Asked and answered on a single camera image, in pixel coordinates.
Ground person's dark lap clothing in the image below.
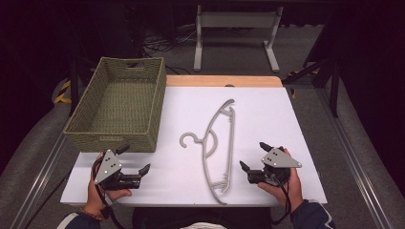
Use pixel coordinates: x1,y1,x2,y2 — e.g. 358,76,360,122
131,206,274,229

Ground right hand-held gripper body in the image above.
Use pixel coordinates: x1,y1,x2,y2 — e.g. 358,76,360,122
246,147,303,187

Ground metal floor rail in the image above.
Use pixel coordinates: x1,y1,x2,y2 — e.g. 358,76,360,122
314,87,405,229
9,132,69,229

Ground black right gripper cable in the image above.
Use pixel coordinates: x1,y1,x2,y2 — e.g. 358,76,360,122
269,173,293,226

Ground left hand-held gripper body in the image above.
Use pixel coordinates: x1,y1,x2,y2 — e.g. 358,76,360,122
94,148,143,192

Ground black floor cables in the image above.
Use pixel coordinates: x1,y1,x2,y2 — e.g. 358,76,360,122
142,28,199,56

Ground green woven basket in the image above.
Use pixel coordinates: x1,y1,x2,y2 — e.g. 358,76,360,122
62,56,168,154

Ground person's right hand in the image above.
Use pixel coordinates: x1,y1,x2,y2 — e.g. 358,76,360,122
257,147,305,213

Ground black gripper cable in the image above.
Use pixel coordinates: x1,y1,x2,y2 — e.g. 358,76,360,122
91,156,129,229
269,173,293,226

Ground white table cover board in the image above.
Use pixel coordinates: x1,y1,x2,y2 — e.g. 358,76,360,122
60,86,329,208

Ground grey plastic clothes hanger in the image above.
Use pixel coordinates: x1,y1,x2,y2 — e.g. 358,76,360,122
179,98,237,206

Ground white metal stand frame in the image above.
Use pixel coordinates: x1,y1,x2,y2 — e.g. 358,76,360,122
193,4,285,73

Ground yellow black floor tape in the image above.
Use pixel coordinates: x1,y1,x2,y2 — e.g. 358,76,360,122
53,79,73,105

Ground person's left hand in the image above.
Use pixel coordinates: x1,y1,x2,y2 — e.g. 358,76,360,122
83,152,134,219

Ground beaded wrist bracelet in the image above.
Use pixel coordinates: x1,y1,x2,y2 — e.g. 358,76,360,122
80,207,105,222

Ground black metal stand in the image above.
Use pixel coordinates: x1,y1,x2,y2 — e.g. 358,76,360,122
68,58,97,117
281,56,340,119

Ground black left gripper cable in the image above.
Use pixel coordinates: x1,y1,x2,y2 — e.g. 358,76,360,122
91,156,129,229

